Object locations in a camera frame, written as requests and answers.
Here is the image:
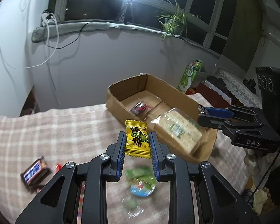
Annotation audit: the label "dark teapot ornament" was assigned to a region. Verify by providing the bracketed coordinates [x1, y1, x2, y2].
[243, 78, 256, 94]

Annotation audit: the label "potted spider plant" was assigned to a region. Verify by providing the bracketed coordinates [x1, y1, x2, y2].
[155, 0, 203, 41]

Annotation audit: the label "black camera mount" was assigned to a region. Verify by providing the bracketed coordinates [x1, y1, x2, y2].
[255, 67, 280, 135]

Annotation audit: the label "white gloved right hand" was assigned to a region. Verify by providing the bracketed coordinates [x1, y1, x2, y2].
[244, 149, 280, 190]

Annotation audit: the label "yellow candy packet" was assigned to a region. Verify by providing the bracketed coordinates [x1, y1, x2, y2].
[125, 120, 151, 158]

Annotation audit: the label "cardboard box tray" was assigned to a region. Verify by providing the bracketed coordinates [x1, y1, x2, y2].
[106, 74, 217, 163]

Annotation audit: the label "dark candy red ties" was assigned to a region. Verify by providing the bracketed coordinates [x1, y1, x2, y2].
[130, 101, 153, 119]

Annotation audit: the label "plaid pink tablecloth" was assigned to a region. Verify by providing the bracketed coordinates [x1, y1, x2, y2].
[0, 93, 255, 224]

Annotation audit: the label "red shoe box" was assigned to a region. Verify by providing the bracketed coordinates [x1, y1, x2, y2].
[186, 83, 231, 108]

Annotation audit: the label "grey windowsill cloth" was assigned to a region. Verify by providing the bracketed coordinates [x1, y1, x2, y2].
[31, 22, 221, 58]

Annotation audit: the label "white air conditioner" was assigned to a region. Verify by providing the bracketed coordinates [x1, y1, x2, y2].
[265, 25, 280, 48]

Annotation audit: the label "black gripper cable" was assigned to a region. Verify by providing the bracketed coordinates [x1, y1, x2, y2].
[246, 147, 280, 203]

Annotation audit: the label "black power cable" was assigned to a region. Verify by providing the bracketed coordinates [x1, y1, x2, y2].
[46, 22, 91, 50]

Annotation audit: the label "white power strip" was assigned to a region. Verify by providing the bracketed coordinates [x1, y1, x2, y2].
[41, 12, 57, 27]

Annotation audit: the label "Snickers bar Chinese label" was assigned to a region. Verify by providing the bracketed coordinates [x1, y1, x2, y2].
[20, 156, 51, 188]

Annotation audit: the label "rice cracker pack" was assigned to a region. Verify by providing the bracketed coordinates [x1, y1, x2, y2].
[149, 108, 204, 155]

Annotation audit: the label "green paper gift bag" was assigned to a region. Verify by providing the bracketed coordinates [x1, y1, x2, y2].
[177, 60, 203, 93]

